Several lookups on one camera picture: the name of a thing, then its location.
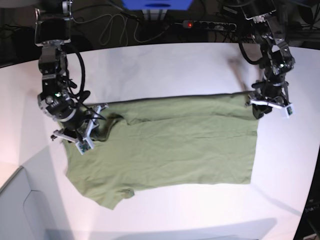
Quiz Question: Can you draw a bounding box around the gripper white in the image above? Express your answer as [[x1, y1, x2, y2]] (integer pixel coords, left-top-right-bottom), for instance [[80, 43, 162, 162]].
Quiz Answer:
[[50, 103, 109, 155], [244, 80, 295, 120]]

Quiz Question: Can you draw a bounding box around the green T-shirt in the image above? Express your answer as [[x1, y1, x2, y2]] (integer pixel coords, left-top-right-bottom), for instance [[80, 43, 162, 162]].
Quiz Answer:
[[64, 94, 258, 210]]

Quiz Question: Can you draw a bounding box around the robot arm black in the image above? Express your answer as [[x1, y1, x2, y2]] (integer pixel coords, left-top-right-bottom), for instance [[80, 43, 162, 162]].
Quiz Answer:
[[238, 0, 295, 120], [34, 0, 108, 155]]

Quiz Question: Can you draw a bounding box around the black power strip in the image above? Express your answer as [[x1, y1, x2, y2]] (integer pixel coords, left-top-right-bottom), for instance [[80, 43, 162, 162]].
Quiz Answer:
[[182, 20, 237, 33]]

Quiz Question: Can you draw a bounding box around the blue box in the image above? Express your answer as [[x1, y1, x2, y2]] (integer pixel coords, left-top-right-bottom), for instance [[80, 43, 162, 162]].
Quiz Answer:
[[122, 0, 193, 11]]

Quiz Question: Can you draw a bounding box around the white cable on floor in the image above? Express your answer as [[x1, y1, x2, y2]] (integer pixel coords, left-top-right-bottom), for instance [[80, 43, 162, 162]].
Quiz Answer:
[[72, 9, 173, 46]]

